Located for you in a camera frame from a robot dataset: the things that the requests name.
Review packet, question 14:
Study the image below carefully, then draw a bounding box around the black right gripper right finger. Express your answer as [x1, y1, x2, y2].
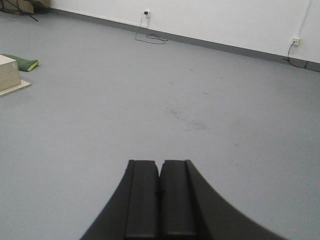
[160, 160, 283, 240]

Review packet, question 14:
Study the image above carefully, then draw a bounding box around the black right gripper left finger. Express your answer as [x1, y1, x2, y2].
[81, 160, 159, 240]

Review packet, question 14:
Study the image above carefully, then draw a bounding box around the wooden base board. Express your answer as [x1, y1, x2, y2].
[0, 80, 32, 98]

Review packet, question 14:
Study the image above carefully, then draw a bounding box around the green sandbag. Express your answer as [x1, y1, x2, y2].
[1, 53, 40, 72]

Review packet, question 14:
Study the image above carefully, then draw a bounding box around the light wooden box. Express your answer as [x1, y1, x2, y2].
[0, 55, 21, 91]

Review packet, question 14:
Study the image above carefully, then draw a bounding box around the cardboard box in corner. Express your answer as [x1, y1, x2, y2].
[0, 0, 52, 15]

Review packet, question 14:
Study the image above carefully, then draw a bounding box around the black tripod stand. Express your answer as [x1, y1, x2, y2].
[0, 0, 39, 22]

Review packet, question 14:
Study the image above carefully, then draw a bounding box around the black cable on floor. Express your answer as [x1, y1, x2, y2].
[134, 13, 169, 45]

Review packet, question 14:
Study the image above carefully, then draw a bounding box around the black cable right socket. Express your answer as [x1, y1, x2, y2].
[282, 42, 308, 69]

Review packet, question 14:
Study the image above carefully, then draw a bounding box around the white wall socket right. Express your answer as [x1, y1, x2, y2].
[292, 37, 301, 45]

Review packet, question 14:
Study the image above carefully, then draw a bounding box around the white wall socket with plug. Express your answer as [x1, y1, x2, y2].
[143, 10, 151, 19]

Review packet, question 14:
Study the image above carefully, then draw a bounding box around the white cable conduit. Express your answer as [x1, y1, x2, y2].
[296, 0, 312, 38]

